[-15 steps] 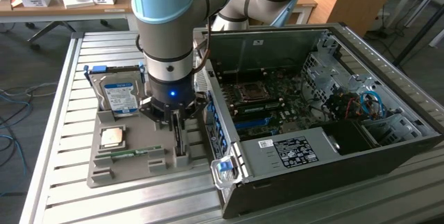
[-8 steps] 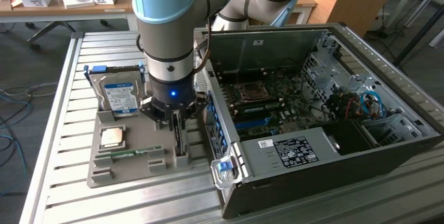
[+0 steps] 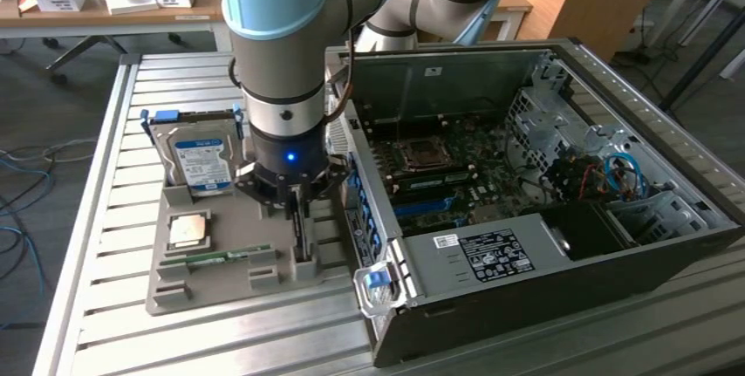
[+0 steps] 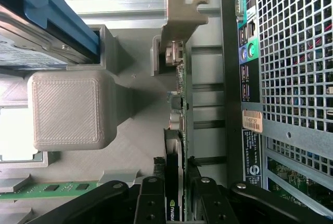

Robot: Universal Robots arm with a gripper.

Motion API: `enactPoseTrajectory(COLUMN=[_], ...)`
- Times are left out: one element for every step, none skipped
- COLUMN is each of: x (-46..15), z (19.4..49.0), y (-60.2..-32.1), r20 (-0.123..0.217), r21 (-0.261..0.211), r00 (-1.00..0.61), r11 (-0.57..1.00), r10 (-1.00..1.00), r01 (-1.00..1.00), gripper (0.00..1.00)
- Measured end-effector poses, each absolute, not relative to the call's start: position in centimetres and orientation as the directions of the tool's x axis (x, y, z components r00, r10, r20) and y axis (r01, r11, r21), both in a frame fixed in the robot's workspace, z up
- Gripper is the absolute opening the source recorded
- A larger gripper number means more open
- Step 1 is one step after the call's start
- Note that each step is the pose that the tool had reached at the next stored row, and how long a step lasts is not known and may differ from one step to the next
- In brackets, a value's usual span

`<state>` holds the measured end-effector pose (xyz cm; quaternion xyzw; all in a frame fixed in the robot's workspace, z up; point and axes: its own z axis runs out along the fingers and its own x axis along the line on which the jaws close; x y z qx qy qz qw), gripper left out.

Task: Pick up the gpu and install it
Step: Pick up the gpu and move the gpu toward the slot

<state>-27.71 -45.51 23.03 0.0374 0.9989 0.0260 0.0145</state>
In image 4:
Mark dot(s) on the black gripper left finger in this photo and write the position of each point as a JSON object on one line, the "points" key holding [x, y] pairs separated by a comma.
{"points": [[151, 203]]}

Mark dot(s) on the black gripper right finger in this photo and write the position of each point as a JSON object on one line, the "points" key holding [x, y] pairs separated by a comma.
{"points": [[213, 205]]}

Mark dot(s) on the black regulatory label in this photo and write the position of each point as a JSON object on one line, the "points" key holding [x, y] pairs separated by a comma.
{"points": [[251, 156]]}

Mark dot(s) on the orange barcode sticker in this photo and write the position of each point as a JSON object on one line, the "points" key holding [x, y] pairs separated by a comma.
{"points": [[252, 120]]}

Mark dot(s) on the green RAM stick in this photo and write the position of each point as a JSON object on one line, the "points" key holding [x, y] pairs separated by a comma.
{"points": [[52, 190]]}

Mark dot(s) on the grey printed parts rack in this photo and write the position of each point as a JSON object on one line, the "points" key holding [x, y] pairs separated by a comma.
{"points": [[67, 109]]}

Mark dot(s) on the grey metal PC case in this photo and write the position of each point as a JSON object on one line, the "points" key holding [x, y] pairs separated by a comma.
{"points": [[230, 78]]}

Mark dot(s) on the hard disk in blue carrier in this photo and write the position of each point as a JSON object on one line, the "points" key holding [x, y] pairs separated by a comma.
{"points": [[65, 13]]}

